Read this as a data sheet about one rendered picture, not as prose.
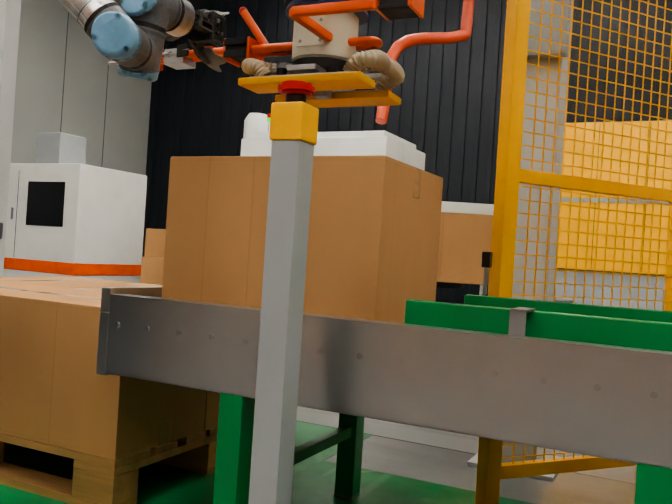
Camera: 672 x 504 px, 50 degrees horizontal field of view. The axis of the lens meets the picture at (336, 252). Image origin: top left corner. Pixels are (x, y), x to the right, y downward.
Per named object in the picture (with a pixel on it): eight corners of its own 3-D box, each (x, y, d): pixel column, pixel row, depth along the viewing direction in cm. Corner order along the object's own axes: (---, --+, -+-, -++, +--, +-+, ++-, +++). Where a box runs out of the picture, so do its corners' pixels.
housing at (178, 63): (196, 69, 210) (197, 53, 210) (182, 62, 204) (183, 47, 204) (177, 70, 213) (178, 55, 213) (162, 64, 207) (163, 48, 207)
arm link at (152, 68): (106, 70, 158) (116, 13, 157) (123, 80, 169) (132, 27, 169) (148, 78, 158) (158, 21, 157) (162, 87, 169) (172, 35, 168)
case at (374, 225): (434, 326, 193) (443, 177, 193) (373, 337, 157) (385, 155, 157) (247, 306, 220) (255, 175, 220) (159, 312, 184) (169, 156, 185)
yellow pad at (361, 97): (401, 105, 195) (402, 87, 195) (388, 97, 186) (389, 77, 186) (291, 109, 209) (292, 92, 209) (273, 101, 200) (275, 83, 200)
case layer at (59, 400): (296, 401, 280) (302, 298, 280) (115, 460, 190) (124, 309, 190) (68, 363, 332) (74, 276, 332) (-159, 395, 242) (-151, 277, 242)
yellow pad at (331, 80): (375, 89, 178) (377, 68, 178) (360, 79, 169) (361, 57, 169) (257, 94, 192) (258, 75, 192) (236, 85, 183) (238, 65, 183)
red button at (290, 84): (320, 108, 137) (321, 87, 137) (303, 100, 131) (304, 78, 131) (288, 109, 140) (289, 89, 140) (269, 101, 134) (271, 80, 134)
